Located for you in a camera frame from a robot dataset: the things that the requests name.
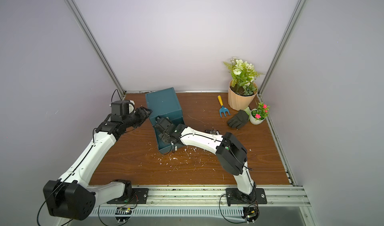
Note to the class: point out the large peach pot plant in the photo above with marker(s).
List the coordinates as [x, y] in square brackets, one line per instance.
[242, 87]

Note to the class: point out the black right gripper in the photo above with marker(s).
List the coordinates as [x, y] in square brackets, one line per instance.
[163, 125]

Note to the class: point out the yellow blue garden fork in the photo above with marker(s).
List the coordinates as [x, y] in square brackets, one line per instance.
[223, 111]

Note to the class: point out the aluminium front rail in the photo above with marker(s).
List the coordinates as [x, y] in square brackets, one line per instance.
[214, 195]

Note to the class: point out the right small circuit board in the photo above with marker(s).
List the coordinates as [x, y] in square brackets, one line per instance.
[251, 213]

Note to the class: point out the left small circuit board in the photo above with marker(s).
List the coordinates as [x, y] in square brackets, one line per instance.
[123, 214]

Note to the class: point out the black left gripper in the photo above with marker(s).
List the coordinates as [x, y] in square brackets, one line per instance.
[142, 114]

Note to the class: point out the small white pot pink flowers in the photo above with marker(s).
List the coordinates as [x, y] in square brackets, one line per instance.
[259, 114]

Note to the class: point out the teal drawer cabinet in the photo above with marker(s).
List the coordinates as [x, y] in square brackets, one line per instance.
[165, 104]

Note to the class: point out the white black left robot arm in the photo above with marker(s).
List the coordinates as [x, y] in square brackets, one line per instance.
[70, 196]

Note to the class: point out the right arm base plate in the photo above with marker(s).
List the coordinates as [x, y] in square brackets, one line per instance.
[235, 197]

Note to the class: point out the black gardening glove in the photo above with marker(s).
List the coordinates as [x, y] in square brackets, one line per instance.
[239, 120]

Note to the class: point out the bunch of keys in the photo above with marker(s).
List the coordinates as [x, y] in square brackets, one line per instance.
[212, 131]

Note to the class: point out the small circuit board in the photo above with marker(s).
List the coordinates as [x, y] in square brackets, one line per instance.
[251, 213]
[123, 214]

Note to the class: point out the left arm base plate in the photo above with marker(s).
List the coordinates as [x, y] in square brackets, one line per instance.
[136, 195]

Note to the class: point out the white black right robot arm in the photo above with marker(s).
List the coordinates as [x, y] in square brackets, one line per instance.
[230, 152]

